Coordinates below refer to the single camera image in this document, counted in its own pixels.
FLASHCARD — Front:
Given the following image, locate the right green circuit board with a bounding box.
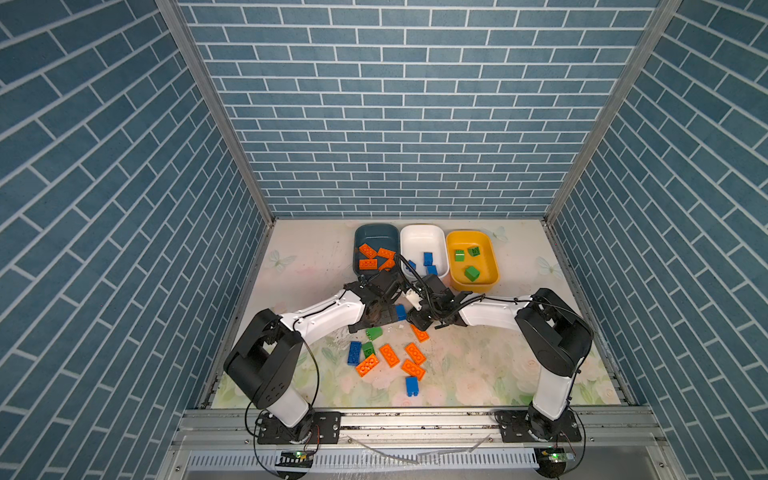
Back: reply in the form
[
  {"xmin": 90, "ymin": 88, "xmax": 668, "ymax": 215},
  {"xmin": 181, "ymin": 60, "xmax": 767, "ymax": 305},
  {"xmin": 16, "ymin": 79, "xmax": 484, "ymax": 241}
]
[{"xmin": 534, "ymin": 448, "xmax": 575, "ymax": 479}]

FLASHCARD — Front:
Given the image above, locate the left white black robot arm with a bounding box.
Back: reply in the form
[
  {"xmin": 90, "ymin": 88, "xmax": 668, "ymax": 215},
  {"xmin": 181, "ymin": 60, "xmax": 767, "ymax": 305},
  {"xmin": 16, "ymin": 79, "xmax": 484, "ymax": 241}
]
[{"xmin": 224, "ymin": 271, "xmax": 406, "ymax": 429}]

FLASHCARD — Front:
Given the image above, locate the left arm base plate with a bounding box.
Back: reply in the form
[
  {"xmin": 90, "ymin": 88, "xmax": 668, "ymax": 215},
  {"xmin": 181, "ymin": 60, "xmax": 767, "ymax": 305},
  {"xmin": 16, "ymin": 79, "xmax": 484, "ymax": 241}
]
[{"xmin": 256, "ymin": 410, "xmax": 342, "ymax": 445}]

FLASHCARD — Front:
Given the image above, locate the green lego small lower-left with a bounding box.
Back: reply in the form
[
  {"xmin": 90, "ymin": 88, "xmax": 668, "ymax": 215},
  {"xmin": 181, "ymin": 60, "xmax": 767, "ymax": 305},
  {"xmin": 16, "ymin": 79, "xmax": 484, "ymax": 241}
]
[{"xmin": 362, "ymin": 342, "xmax": 375, "ymax": 359}]

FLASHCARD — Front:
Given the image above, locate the dark teal plastic bin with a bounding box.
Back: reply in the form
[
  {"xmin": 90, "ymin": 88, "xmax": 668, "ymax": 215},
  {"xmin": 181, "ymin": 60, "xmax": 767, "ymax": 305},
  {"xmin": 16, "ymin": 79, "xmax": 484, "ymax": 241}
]
[{"xmin": 353, "ymin": 223, "xmax": 400, "ymax": 278}]

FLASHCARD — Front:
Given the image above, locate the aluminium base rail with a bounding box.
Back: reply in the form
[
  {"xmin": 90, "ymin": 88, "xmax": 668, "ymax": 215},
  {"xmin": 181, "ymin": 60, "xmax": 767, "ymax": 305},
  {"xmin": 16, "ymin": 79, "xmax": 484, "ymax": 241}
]
[{"xmin": 171, "ymin": 406, "xmax": 667, "ymax": 450}]

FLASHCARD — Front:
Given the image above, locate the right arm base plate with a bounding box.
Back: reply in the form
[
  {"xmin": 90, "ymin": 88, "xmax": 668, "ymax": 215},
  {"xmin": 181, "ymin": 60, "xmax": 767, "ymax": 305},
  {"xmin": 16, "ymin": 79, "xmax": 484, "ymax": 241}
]
[{"xmin": 493, "ymin": 408, "xmax": 583, "ymax": 443}]

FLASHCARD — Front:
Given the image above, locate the white plastic bin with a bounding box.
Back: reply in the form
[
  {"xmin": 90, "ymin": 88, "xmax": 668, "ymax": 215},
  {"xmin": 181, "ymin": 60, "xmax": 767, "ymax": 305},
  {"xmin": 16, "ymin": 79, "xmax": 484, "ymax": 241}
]
[{"xmin": 400, "ymin": 224, "xmax": 450, "ymax": 282}]

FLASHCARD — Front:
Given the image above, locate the yellow plastic bin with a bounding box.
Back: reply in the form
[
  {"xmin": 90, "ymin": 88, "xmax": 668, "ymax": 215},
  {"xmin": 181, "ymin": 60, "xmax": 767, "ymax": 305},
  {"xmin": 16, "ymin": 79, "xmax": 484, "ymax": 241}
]
[{"xmin": 446, "ymin": 230, "xmax": 500, "ymax": 293}]

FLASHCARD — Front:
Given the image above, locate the orange lego brick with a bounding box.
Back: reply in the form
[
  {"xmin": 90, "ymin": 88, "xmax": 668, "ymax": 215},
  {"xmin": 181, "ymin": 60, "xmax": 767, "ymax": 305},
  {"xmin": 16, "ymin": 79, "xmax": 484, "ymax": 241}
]
[{"xmin": 358, "ymin": 244, "xmax": 378, "ymax": 259}]

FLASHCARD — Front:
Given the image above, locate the green circuit board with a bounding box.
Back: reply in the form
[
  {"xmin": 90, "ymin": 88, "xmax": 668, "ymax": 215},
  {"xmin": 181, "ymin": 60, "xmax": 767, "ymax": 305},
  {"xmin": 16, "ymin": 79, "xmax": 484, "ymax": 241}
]
[
  {"xmin": 534, "ymin": 448, "xmax": 575, "ymax": 479},
  {"xmin": 275, "ymin": 451, "xmax": 315, "ymax": 470}
]

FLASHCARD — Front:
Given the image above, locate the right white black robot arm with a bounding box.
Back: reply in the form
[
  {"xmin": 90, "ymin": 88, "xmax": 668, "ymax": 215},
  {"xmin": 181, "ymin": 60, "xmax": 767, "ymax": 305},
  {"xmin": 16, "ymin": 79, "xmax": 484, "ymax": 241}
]
[{"xmin": 404, "ymin": 275, "xmax": 594, "ymax": 441}]

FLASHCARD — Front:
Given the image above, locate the left green circuit board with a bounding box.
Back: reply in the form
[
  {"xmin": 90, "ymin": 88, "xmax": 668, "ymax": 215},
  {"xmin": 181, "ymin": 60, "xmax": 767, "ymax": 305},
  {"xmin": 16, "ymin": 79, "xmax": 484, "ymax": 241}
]
[{"xmin": 275, "ymin": 451, "xmax": 315, "ymax": 470}]

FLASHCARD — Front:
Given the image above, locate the blue lego bottom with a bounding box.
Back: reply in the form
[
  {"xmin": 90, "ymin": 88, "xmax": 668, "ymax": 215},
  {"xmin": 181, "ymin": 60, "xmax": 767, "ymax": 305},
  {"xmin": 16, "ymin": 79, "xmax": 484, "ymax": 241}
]
[{"xmin": 406, "ymin": 376, "xmax": 420, "ymax": 397}]

